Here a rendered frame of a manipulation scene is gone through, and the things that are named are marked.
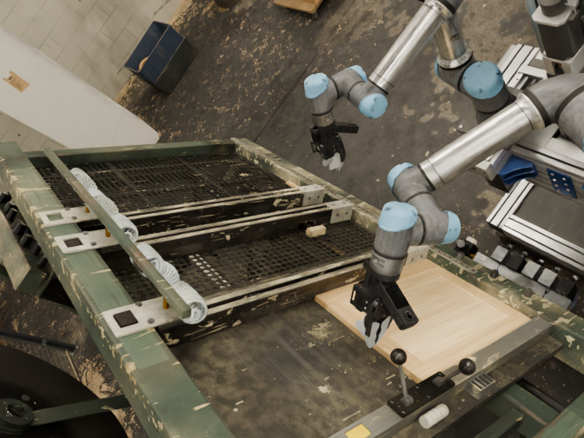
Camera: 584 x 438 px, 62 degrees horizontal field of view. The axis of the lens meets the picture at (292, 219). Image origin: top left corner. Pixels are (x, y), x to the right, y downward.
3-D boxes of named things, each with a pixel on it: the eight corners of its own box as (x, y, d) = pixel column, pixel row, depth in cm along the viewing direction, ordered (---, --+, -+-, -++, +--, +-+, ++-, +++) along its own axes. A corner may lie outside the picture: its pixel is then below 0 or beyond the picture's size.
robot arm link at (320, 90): (334, 76, 145) (308, 88, 143) (340, 108, 152) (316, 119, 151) (321, 68, 151) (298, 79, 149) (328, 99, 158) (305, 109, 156)
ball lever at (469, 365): (444, 388, 119) (482, 368, 109) (434, 394, 116) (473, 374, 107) (435, 374, 120) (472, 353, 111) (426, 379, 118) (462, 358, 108)
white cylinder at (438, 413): (427, 432, 109) (447, 417, 114) (430, 422, 108) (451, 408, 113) (417, 422, 111) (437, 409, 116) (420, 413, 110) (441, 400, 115)
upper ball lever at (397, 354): (419, 404, 110) (408, 347, 110) (408, 411, 107) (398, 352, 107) (406, 401, 113) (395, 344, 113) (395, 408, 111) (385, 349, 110)
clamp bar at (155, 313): (428, 264, 184) (446, 207, 174) (116, 373, 112) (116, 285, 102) (408, 253, 191) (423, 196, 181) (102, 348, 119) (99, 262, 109)
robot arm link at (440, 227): (445, 192, 113) (406, 193, 109) (469, 228, 106) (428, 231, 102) (429, 215, 118) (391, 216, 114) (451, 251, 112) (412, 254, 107)
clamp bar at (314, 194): (325, 204, 225) (335, 155, 215) (48, 255, 153) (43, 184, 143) (311, 196, 232) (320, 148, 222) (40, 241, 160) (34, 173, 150)
